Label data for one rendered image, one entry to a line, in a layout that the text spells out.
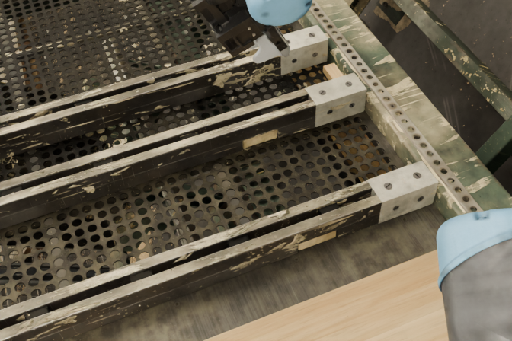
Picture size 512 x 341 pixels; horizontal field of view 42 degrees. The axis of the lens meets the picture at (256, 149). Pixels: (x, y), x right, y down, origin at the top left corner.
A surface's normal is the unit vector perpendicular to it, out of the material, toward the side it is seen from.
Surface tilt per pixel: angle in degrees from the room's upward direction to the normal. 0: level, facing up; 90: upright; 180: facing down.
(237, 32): 90
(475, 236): 13
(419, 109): 54
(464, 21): 0
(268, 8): 91
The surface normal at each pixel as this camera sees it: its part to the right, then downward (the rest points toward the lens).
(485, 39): -0.77, -0.14
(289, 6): 0.19, 0.88
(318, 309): -0.04, -0.66
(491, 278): -0.80, -0.40
